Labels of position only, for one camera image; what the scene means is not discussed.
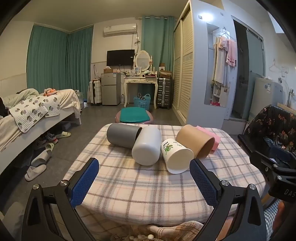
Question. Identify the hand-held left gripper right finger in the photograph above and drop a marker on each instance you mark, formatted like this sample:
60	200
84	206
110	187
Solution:
204	184

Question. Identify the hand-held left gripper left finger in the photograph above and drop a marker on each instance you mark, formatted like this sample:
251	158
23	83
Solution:
84	185

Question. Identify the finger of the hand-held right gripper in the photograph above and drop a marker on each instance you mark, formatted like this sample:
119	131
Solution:
262	161

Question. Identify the person's right forearm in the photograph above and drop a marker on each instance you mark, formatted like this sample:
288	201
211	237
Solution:
276	217

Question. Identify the white paper cup green print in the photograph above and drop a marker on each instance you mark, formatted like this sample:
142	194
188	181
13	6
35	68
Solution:
179	160

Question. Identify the brown paper cup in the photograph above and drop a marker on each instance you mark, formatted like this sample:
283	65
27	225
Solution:
193	139

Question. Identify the dark grey cup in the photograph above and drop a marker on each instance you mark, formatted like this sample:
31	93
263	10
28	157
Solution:
120	136

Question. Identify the light grey cup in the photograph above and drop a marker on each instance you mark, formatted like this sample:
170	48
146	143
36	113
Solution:
146	149

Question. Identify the black floral fabric chair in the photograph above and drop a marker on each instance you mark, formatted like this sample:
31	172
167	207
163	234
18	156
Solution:
272	122

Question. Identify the pink box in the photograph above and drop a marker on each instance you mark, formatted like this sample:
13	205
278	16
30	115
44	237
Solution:
214	136

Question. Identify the white slipper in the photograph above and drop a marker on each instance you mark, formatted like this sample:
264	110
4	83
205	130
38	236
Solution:
34	172
41	157

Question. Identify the pale green slipper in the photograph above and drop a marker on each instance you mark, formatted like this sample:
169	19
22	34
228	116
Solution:
64	134
49	146

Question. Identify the sneakers under bed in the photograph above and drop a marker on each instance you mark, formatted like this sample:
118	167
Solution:
46	140

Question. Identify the plaid tablecloth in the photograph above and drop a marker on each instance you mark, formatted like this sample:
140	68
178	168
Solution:
143	190

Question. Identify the grey cloth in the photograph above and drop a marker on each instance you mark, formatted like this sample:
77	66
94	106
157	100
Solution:
13	220

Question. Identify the pink round stool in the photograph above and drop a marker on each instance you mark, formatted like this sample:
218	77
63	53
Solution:
151	119

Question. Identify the large water jug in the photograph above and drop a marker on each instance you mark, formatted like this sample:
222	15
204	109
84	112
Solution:
79	99

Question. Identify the green seat cushion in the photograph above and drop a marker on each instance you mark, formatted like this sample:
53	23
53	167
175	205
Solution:
134	115

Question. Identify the bed with beige sheet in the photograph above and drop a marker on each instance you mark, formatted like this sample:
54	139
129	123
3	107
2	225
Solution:
67	99

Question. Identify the printed white blanket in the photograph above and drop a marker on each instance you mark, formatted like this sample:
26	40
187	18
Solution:
32	109

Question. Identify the white suitcase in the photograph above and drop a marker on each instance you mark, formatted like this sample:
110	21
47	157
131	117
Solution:
95	92

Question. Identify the black suitcase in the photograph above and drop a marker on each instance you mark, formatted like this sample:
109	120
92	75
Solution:
164	93

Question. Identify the orange cloth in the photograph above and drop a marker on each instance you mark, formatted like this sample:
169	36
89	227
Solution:
50	92

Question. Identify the silver small fridge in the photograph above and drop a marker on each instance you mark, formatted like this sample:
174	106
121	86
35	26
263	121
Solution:
110	89

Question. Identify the blue laundry basket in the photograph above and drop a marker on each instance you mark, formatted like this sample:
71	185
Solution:
142	103

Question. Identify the beige hanging towel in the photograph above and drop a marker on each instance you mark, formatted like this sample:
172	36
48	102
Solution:
219	67

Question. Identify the grey green quilt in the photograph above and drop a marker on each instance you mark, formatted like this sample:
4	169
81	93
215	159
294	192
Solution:
25	96

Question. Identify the frosted glass door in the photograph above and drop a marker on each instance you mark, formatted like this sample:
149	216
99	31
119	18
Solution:
254	53

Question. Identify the pink hanging towel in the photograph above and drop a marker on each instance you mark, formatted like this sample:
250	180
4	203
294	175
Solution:
231	54

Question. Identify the cream slatted wardrobe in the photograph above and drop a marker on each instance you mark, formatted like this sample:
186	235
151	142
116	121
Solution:
183	69

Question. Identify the small cardboard box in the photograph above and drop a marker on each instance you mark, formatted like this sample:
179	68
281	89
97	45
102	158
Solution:
108	70

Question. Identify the cardboard boxes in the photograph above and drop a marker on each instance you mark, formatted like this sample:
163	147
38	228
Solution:
165	72

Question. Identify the white dressing table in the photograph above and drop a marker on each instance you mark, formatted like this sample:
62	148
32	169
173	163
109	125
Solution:
141	80

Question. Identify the green curtain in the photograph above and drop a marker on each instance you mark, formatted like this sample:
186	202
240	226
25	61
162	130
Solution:
47	58
79	58
158	39

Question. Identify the black television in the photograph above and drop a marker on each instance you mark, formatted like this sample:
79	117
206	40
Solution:
120	58

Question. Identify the oval white mirror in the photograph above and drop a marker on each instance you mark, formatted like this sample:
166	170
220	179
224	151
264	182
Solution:
143	60

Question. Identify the white air conditioner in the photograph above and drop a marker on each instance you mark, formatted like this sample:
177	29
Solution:
120	29

